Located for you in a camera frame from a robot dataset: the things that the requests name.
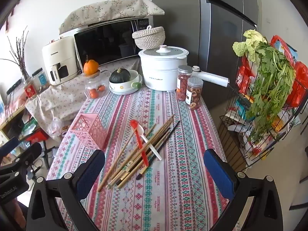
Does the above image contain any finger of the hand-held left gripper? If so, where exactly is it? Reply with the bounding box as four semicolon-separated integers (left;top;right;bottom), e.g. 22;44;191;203
0;142;42;174
0;137;20;157

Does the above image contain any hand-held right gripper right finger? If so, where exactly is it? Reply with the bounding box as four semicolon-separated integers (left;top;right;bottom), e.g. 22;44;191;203
203;149;284;231

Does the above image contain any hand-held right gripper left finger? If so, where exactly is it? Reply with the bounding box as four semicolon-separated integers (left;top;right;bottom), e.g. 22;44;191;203
26;149;106;231

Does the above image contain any pile of chopsticks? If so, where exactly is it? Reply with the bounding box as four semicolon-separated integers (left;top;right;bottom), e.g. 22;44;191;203
97;114;181;192

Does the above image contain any pink plastic basket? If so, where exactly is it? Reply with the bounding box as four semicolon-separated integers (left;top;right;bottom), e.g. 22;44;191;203
69;113;107;151

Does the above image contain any red plastic spoon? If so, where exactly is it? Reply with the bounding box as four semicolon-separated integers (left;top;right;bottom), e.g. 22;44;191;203
130;120;150;167

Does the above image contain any white plastic spoon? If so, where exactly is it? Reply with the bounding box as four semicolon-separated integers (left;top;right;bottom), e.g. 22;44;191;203
132;127;163;161

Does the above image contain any red plastic crate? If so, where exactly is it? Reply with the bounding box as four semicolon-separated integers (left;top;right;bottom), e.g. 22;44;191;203
25;128;50;147

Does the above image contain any wooden shelf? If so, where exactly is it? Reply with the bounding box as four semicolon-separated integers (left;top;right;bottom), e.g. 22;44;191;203
0;106;27;135

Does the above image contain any brown woven bin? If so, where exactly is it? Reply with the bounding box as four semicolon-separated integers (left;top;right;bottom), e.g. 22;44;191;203
218;118;248;171

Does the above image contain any clear plastic bag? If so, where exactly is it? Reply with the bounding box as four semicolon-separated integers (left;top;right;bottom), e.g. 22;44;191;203
47;118;64;140

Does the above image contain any striped patterned tablecloth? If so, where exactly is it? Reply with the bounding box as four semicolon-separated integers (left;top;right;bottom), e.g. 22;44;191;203
46;87;241;231

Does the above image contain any red label glass jar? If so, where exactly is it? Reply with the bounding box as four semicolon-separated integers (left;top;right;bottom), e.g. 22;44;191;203
23;77;39;100

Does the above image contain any beige floral tablecloth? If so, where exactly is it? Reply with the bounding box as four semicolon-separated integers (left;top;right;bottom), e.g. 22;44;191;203
25;58;142;135

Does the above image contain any blue label glass jar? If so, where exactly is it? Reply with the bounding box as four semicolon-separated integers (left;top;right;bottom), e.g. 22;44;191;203
32;68;50;92

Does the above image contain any dry twig bundle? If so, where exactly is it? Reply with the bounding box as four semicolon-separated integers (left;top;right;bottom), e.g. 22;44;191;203
0;26;30;82

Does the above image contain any jar of dried fruit rings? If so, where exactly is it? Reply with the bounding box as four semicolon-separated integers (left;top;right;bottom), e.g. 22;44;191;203
185;77;204;110

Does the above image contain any glass jar with wooden lid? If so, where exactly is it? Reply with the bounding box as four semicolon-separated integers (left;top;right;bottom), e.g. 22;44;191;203
84;70;107;99

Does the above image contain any jar of red dried fruit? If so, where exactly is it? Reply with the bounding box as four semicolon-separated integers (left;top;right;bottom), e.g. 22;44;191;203
176;65;193;101

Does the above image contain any dark green squash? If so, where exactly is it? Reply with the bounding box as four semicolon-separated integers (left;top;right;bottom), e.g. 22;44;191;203
109;68;131;84

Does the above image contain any red snack packet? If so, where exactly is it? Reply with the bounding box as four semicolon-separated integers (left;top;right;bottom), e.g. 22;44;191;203
236;58;255;94

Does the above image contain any white air fryer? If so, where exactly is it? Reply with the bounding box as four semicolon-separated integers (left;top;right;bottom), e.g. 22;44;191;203
42;36;79;86

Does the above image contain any leafy green celery bunch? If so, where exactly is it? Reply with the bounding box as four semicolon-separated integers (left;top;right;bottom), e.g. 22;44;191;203
247;41;296;142

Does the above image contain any white electric cooking pot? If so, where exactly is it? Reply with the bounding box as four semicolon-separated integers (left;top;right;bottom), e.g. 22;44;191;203
138;44;189;92

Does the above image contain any red plastic bag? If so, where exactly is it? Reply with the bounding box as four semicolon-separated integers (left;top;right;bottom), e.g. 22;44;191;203
269;36;308;109

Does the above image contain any black microwave oven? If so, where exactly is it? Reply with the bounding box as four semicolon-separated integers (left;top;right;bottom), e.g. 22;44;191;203
73;18;154;66

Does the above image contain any grey refrigerator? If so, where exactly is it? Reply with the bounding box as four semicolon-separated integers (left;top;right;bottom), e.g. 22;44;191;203
150;0;263;111

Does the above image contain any woven lidded basket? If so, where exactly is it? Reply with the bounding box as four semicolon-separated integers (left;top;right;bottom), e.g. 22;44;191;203
132;25;166;50

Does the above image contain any floral cloth cover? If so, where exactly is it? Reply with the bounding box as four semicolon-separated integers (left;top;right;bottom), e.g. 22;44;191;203
59;0;165;34

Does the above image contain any black wire rack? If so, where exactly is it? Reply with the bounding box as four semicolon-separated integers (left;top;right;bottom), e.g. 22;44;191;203
219;36;308;171

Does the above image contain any white casserole dish green handle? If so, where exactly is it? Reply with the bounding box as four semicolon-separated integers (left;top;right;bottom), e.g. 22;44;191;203
109;70;143;95

